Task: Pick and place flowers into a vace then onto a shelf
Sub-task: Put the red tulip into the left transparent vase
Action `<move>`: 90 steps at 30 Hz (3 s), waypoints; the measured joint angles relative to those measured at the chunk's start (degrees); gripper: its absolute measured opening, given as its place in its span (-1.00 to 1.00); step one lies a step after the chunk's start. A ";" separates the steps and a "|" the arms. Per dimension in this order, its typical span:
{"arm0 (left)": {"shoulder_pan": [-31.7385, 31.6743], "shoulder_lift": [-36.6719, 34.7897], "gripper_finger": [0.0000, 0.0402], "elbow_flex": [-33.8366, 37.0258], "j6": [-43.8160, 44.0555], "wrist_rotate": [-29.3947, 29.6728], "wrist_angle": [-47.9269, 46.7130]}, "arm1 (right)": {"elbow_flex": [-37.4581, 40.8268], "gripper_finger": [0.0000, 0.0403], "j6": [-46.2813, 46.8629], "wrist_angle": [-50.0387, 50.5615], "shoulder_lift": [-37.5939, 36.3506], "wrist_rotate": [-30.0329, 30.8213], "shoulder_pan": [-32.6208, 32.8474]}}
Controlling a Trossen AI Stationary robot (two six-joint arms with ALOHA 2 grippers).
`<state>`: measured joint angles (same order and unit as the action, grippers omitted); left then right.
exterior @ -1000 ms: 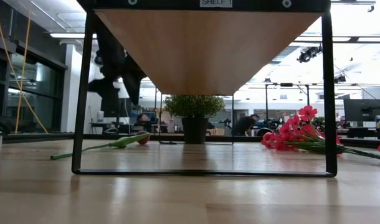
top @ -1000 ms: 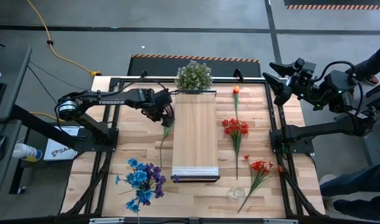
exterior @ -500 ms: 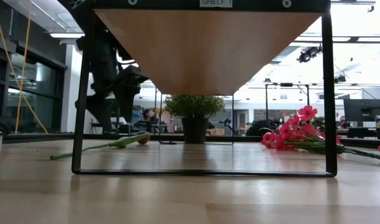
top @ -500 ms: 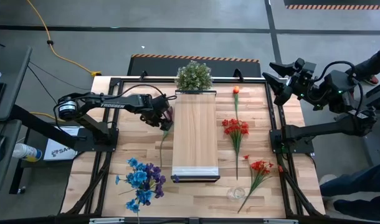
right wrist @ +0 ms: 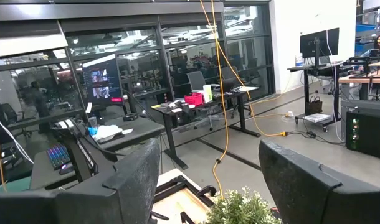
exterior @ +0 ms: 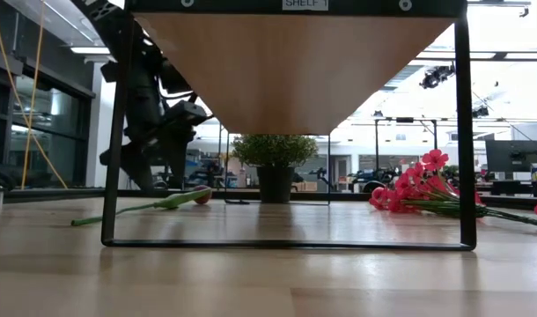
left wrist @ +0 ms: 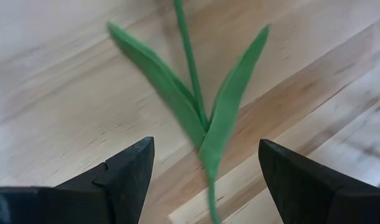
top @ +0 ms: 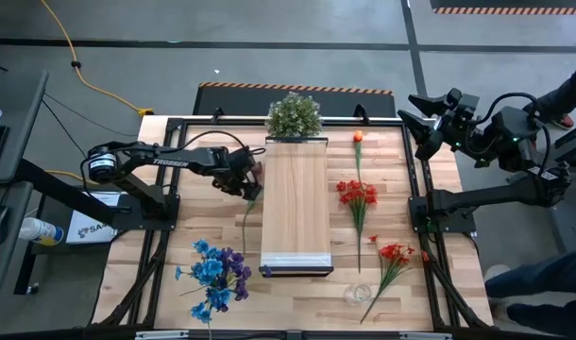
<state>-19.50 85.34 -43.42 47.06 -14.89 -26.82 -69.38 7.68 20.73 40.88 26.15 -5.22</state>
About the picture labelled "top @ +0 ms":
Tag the silver metal bracket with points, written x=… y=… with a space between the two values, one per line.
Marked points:
x=160 y=335
x=425 y=336

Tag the grey workstation desk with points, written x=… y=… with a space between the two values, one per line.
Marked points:
x=23 y=118

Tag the blue artificial flower bunch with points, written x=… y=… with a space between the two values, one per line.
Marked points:
x=211 y=269

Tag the black clamp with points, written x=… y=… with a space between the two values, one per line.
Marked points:
x=362 y=113
x=217 y=114

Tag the purple artificial flower bunch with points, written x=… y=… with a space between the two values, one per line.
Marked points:
x=238 y=271

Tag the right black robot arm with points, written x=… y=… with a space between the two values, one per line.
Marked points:
x=496 y=193

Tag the wooden shelf with black frame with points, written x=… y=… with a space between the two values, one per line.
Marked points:
x=295 y=203

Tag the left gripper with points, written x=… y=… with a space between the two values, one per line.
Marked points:
x=231 y=170

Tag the orange artificial tulip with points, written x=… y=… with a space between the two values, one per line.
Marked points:
x=358 y=136

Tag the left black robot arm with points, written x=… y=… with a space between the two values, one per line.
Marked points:
x=174 y=160

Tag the white box with logo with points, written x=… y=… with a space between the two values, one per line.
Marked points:
x=87 y=231

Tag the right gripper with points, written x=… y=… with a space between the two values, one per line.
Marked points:
x=462 y=120

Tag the large red artificial flower bunch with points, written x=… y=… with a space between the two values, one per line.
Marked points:
x=359 y=193

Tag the potted green bushy plant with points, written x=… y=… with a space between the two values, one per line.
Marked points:
x=293 y=118

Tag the clear glass vase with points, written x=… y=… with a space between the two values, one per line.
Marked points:
x=359 y=294

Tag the black metal table frame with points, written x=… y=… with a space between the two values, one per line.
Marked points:
x=340 y=123

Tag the dark red artificial tulip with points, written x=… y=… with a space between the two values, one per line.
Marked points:
x=244 y=226

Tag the white plastic bottle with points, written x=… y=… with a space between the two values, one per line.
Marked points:
x=38 y=230

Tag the small red artificial flower bunch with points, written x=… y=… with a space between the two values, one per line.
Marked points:
x=393 y=252

